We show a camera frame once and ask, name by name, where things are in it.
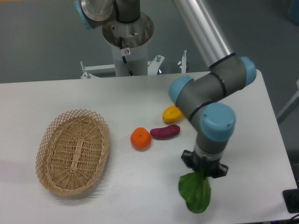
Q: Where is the purple sweet potato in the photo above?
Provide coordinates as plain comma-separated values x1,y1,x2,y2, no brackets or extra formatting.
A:
150,125,181,140

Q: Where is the black cable on pedestal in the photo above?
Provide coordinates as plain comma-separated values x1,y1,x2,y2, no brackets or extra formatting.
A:
118,36,135,77

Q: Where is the orange mandarin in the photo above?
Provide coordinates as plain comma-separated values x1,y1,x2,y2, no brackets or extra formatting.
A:
130,127,152,151

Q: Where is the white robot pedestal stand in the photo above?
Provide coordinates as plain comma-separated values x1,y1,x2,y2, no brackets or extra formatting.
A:
79,11,190,79

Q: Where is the green leafy vegetable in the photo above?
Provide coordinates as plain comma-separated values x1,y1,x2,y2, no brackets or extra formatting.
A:
178,171,211,214

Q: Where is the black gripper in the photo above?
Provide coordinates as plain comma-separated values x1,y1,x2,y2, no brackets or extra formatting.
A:
181,150,228,179

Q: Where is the black device at table corner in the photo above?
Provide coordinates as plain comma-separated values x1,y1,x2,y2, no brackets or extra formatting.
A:
282,189,299,214

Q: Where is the woven wicker basket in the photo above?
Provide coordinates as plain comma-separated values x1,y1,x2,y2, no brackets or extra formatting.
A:
36,109,110,196

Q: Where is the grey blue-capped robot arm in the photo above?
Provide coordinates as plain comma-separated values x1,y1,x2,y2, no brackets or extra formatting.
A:
75,0,256,178

